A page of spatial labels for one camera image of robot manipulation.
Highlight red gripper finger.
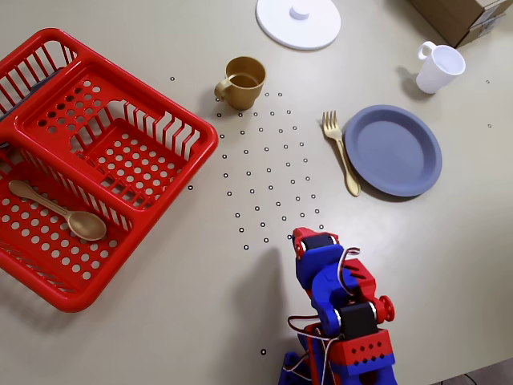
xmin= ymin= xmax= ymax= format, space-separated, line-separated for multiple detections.
xmin=291 ymin=226 xmax=342 ymax=258

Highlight blue gripper body with servo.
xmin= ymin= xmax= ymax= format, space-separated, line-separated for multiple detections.
xmin=295 ymin=233 xmax=354 ymax=322

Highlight golden plastic fork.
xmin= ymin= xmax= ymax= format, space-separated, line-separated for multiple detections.
xmin=321 ymin=111 xmax=362 ymax=197

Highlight grey plastic plate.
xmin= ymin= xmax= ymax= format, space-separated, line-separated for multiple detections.
xmin=344 ymin=104 xmax=443 ymax=198

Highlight white round plate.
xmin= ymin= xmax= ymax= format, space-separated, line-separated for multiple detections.
xmin=255 ymin=0 xmax=342 ymax=51

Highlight golden plastic cup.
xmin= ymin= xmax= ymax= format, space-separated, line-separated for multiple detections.
xmin=214 ymin=56 xmax=268 ymax=111

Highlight golden plastic spoon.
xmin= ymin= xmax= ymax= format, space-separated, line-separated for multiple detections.
xmin=8 ymin=180 xmax=107 ymax=242

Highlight white plastic cup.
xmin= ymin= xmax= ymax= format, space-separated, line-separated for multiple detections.
xmin=415 ymin=40 xmax=467 ymax=95

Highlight red plastic dish basket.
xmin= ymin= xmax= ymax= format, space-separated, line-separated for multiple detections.
xmin=0 ymin=27 xmax=220 ymax=314

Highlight brown cardboard box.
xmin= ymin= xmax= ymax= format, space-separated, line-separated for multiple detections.
xmin=406 ymin=0 xmax=508 ymax=49

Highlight red white servo cable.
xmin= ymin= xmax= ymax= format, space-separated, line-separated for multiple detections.
xmin=337 ymin=246 xmax=362 ymax=298

